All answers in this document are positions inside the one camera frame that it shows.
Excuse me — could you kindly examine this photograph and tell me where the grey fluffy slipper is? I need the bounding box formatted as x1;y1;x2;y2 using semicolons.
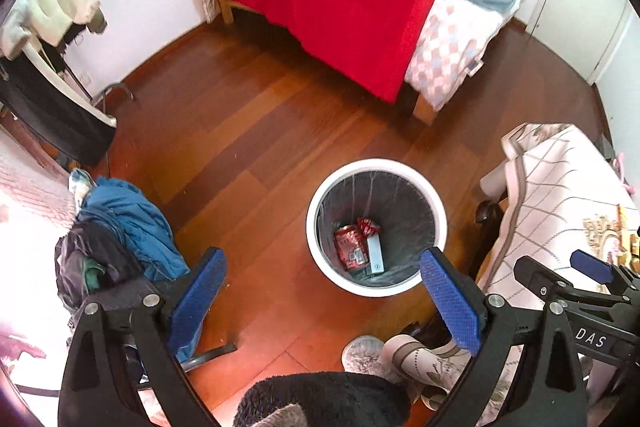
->
341;334;387;376

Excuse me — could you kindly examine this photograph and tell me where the small white carton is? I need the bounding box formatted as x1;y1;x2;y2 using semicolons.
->
367;234;385;276

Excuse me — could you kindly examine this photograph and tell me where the dark wooden table leg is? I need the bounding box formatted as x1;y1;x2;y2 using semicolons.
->
475;199;510;269

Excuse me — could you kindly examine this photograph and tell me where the white door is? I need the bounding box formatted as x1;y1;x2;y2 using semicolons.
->
524;0;628;84

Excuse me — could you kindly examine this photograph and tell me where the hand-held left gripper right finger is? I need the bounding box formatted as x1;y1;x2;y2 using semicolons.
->
420;248;588;427

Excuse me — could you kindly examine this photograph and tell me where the black bin liner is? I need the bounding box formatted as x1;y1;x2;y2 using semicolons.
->
316;171;435;280

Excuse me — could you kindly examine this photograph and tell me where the white puffy jacket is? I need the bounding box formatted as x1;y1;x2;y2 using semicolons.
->
24;0;102;48

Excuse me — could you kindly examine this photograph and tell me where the pink grid-pattern tablecloth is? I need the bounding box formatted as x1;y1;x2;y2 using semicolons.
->
377;123;640;427

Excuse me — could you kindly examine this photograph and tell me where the metal clothes rack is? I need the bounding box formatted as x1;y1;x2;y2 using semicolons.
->
35;42;137;116

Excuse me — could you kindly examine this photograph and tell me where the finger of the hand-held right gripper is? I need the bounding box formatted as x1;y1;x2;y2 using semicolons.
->
571;249;640;293
514;255;640;305

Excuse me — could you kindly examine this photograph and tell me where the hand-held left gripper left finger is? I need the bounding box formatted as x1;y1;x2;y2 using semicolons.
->
57;247;228;427

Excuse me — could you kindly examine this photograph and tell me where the pink patterned rug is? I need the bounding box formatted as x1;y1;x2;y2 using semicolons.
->
0;127;83;338

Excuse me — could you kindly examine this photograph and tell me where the grey white hanging garment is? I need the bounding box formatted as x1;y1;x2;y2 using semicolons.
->
0;0;37;58

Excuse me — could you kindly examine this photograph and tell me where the person's dark fleece clothing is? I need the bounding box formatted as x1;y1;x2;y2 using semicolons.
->
232;371;412;427

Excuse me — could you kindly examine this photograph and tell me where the dark clothes pile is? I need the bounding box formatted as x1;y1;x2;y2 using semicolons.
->
54;222;147;310

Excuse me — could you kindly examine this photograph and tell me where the red snack wrapper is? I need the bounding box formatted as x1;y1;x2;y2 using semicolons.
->
334;226;369;272
356;217;382;239

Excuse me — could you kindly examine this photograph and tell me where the pink checked bed sheet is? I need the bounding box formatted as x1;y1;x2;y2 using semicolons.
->
404;0;509;112

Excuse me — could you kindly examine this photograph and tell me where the blue jacket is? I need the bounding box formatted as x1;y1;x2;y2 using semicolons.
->
79;177;192;281

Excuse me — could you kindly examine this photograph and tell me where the red blanket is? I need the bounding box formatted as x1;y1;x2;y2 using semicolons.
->
189;0;441;104

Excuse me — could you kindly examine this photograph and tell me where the white round trash bin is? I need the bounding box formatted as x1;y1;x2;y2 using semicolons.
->
306;159;447;298

